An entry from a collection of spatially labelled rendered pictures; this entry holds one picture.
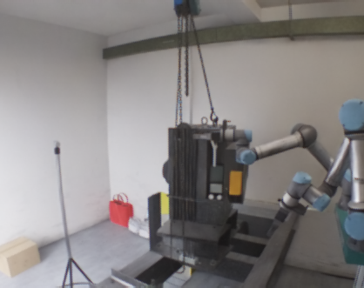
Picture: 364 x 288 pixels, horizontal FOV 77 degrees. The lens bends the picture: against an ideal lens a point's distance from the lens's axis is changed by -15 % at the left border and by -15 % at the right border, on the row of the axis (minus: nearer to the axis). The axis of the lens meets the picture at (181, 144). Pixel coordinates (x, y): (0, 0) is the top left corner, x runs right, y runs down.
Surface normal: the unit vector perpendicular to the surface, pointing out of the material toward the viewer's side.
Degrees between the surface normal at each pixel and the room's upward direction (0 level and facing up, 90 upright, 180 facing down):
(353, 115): 83
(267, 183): 90
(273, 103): 90
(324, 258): 90
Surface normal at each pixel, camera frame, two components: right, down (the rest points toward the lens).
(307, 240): -0.53, 0.11
